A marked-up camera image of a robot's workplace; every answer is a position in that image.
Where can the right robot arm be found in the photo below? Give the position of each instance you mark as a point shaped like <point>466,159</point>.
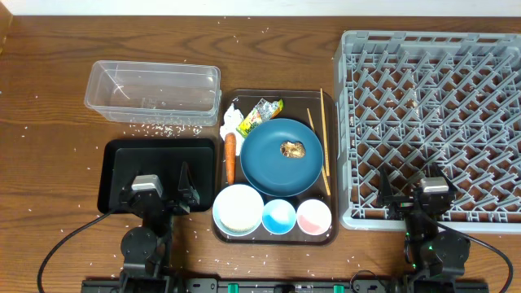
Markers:
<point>438,257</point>

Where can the yellow green snack wrapper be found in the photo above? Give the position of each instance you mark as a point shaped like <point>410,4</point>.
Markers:
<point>261,113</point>

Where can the brown serving tray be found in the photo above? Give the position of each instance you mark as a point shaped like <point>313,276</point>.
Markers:
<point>237,215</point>

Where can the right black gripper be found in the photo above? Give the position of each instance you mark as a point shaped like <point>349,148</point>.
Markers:
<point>407,204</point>

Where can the dark blue plate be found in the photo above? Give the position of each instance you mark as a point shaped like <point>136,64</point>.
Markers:
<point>268,171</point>

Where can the black plastic tray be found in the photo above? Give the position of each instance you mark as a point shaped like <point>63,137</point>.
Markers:
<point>124,159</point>

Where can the orange carrot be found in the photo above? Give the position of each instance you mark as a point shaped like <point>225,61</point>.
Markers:
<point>230,149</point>

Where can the brown food scrap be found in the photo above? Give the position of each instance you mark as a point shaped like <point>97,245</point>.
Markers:
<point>293,150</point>

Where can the clear plastic bin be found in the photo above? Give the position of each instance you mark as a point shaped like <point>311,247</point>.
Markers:
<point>155,93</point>

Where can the crumpled white tissue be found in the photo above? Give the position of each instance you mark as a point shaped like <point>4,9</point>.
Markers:
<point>231,120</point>

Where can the light blue cup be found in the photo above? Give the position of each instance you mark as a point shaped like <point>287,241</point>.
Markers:
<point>278,217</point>

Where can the light blue rice bowl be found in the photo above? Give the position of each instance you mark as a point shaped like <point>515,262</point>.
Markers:
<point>238,209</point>

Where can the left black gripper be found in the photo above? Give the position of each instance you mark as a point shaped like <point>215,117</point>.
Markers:
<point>161,202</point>

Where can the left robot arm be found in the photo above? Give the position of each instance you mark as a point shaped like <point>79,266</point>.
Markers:
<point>146,249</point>

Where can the pink cup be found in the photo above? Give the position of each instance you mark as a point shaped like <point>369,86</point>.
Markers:
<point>313,217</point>

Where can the grey dishwasher rack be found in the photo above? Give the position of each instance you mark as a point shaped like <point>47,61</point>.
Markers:
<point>406,101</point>

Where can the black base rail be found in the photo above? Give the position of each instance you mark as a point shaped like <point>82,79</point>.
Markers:
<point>209,285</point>

